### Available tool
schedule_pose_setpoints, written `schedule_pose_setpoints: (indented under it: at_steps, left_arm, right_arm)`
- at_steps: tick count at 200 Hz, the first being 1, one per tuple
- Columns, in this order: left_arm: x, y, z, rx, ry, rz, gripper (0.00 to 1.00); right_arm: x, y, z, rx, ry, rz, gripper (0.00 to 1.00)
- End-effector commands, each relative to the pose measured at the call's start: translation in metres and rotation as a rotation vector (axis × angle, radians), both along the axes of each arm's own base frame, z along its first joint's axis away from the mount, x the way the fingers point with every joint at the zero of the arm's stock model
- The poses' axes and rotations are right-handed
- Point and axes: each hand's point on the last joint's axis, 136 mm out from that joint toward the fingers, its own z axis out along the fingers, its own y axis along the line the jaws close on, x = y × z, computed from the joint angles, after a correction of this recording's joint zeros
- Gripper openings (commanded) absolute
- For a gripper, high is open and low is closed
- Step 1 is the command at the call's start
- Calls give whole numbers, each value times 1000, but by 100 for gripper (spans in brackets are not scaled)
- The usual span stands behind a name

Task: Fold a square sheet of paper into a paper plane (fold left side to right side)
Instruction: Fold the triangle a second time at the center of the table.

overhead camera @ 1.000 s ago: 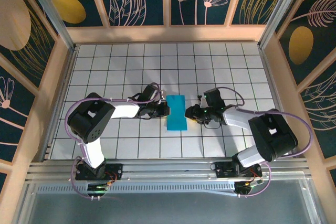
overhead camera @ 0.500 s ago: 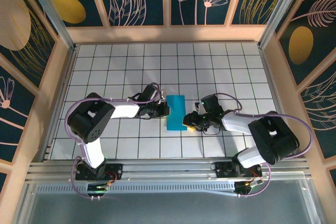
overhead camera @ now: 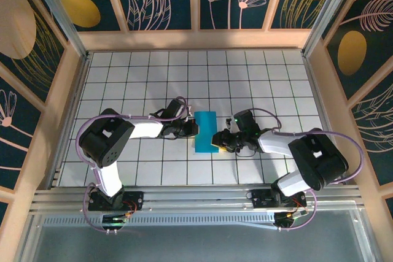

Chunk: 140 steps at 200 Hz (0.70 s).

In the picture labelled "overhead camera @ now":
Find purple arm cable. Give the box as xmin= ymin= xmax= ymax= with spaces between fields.
xmin=250 ymin=107 xmax=366 ymax=232
xmin=76 ymin=96 xmax=189 ymax=234

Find aluminium frame post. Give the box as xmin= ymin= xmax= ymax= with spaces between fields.
xmin=302 ymin=0 xmax=369 ymax=57
xmin=24 ymin=0 xmax=90 ymax=62

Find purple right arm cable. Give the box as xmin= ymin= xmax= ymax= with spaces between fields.
xmin=250 ymin=107 xmax=366 ymax=232

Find grey perforated cable tray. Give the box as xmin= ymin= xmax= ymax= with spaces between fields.
xmin=42 ymin=211 xmax=277 ymax=229

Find aluminium side rail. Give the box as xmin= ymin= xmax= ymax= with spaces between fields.
xmin=45 ymin=52 xmax=91 ymax=189
xmin=302 ymin=50 xmax=351 ymax=187

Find small controller board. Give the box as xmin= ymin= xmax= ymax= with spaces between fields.
xmin=102 ymin=212 xmax=131 ymax=225
xmin=274 ymin=209 xmax=309 ymax=225

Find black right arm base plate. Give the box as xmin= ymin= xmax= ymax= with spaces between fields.
xmin=250 ymin=190 xmax=308 ymax=209

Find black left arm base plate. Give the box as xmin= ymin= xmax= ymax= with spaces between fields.
xmin=88 ymin=191 xmax=145 ymax=212

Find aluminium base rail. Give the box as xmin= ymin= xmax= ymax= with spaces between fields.
xmin=30 ymin=185 xmax=362 ymax=214

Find grey translucent panel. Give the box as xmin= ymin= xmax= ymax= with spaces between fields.
xmin=14 ymin=209 xmax=378 ymax=262

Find blue paper sheet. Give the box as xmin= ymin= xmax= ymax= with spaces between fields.
xmin=193 ymin=110 xmax=219 ymax=155

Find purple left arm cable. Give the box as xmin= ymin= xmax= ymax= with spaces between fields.
xmin=76 ymin=96 xmax=189 ymax=234

